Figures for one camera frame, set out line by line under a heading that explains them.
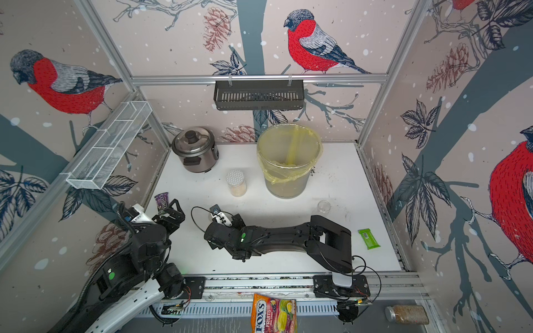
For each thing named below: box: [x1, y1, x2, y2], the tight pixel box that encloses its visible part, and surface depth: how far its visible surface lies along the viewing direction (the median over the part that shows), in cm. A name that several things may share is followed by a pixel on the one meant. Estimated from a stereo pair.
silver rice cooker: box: [171, 126, 220, 173], surface depth 100 cm
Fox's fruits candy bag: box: [250, 293, 298, 333], surface depth 67 cm
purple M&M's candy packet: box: [154, 192, 169, 211], surface depth 98 cm
